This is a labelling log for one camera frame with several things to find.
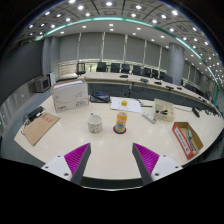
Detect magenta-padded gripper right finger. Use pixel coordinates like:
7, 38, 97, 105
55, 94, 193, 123
131, 142, 184, 186

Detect black monitor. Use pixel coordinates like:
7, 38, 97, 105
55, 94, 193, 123
75, 62, 87, 76

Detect black electronic device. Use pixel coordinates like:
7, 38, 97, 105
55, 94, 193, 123
25, 105, 45, 122

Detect row of black office chairs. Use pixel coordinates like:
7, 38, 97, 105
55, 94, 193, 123
95, 61, 204, 93

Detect grey box television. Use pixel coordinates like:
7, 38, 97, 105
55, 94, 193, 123
34, 76, 51, 94

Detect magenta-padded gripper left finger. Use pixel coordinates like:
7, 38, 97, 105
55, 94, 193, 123
40, 142, 92, 186

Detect white copy paper box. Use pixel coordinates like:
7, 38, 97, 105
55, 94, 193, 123
50, 79, 90, 114

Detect yellow-capped orange drink bottle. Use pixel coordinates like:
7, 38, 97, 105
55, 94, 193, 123
115, 100, 129, 134

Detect red-edged cardboard box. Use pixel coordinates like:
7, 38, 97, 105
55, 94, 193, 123
171, 121, 204, 160

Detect long curved conference desk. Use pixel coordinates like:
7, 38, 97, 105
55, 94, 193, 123
78, 71, 221, 109

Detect open beige box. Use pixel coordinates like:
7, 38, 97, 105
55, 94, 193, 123
153, 98, 176, 123

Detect white power strip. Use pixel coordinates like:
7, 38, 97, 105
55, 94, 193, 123
141, 110, 158, 125

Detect white patterned mug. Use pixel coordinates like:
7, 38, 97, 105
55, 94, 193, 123
87, 113, 104, 134

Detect recessed ceiling lights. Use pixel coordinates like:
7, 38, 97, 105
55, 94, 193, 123
26, 0, 224, 78

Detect brown paper envelope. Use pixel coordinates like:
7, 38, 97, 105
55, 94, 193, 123
20, 112, 61, 147

